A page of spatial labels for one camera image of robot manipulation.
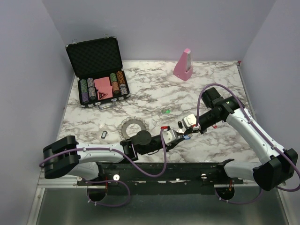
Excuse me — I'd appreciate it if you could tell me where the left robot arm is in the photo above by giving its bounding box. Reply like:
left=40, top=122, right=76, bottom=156
left=39, top=127, right=185, bottom=185

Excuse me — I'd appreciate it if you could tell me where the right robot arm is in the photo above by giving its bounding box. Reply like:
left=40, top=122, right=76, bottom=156
left=182, top=88, right=298, bottom=191

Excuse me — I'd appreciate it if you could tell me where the steel disc with keyrings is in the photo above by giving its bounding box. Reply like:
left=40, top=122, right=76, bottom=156
left=118, top=117, right=149, bottom=140

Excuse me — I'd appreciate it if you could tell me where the pink metronome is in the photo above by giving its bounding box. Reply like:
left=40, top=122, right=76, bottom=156
left=173, top=48, right=193, bottom=81

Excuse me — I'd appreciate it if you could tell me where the black poker chip case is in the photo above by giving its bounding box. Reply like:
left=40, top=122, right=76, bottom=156
left=65, top=37, right=130, bottom=109

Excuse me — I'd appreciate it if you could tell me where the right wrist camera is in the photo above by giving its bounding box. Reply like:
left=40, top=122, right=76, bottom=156
left=182, top=114, right=199, bottom=130

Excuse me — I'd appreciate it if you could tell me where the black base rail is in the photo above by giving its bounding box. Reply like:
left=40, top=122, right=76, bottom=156
left=77, top=163, right=244, bottom=201

